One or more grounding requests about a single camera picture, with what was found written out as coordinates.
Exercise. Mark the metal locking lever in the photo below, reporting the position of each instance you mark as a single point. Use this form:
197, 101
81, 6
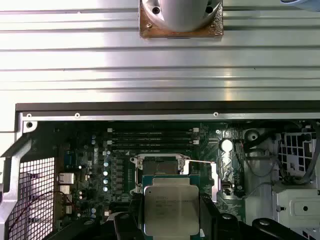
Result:
202, 162

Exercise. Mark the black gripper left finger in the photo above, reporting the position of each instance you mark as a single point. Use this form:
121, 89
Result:
136, 220

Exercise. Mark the square brown base plate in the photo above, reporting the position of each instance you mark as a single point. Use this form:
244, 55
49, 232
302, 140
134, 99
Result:
144, 32

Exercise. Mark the black PC case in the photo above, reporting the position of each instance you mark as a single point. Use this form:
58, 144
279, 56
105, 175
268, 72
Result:
160, 107

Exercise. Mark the silver drive cage bracket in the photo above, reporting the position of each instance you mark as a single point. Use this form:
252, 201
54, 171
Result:
287, 200

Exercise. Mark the silver rear port connector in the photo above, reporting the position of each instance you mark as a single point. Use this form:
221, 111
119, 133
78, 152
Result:
66, 189
66, 178
67, 209

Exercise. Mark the green motherboard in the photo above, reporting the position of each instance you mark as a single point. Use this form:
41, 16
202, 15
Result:
207, 150

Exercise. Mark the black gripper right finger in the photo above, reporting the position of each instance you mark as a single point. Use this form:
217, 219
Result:
210, 225

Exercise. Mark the silver CPU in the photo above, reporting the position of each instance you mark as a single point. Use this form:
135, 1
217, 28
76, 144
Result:
172, 207

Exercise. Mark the CPU socket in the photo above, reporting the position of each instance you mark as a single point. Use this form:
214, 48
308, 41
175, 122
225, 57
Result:
160, 166

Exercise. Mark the black RAM slot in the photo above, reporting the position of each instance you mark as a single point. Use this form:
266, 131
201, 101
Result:
152, 130
152, 142
152, 136
152, 148

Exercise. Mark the round silver coin battery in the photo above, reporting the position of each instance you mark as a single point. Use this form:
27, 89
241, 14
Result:
226, 145

